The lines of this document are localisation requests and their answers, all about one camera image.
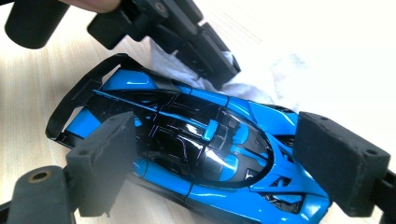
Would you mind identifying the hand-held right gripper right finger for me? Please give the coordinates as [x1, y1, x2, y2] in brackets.
[292, 110, 392, 218]

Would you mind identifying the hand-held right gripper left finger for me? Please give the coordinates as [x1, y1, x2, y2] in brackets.
[64, 111, 138, 218]

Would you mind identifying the white wet wipe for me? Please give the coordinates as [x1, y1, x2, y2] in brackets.
[148, 36, 302, 114]

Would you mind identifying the blue and black toy car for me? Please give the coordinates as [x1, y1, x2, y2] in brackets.
[45, 52, 332, 224]

